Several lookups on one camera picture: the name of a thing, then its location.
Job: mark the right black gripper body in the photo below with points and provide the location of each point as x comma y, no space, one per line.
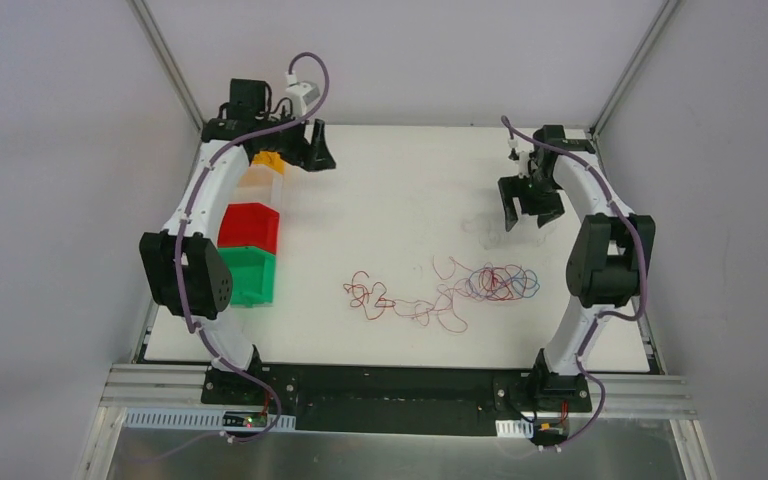
531,192

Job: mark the orange plastic bin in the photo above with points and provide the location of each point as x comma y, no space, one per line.
271,160

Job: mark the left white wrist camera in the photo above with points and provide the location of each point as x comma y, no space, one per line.
303,95

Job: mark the clear plastic bin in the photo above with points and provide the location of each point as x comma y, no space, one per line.
259,184

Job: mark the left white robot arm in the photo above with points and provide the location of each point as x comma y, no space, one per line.
182,263

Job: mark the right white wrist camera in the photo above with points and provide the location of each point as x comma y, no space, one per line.
521,158

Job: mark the green plastic bin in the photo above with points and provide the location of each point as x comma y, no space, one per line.
253,273

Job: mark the white slotted cable duct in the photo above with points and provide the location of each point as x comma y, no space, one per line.
236,421

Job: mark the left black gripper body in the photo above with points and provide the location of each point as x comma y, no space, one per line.
301,145

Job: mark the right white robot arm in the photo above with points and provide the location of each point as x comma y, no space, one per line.
607,267

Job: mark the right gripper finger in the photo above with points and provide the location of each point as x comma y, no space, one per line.
509,189
548,207

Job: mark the red plastic bin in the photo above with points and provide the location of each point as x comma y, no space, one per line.
250,225

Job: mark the aluminium frame rail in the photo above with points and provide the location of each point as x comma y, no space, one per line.
154,385

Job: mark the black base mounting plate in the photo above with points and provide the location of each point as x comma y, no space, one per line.
400,400

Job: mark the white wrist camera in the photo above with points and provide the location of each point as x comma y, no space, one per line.
303,95
521,158

